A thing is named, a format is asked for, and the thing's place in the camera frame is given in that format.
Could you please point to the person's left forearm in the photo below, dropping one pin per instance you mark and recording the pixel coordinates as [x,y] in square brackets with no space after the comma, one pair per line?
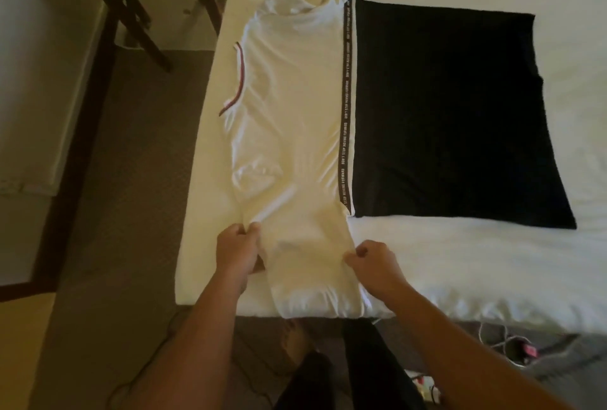
[194,348]

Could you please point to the person's left leg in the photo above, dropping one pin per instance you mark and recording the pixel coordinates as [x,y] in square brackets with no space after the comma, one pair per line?
[303,367]

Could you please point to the white and black t-shirt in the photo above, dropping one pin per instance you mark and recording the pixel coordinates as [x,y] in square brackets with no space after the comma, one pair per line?
[436,111]

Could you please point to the white bed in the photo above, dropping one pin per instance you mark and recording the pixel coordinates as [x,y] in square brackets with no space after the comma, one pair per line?
[569,272]

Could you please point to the person's leg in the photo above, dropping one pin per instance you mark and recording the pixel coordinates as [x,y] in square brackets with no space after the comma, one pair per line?
[379,372]
[303,367]

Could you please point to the person's right hand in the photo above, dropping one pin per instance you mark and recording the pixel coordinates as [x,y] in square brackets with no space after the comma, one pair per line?
[377,270]

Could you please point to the person's right forearm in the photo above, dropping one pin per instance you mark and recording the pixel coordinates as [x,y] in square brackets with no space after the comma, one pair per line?
[465,357]

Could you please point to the person's right leg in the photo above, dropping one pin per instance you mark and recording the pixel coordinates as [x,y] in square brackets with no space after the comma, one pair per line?
[379,372]

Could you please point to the person's left hand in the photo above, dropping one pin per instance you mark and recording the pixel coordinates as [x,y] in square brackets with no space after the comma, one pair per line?
[237,251]

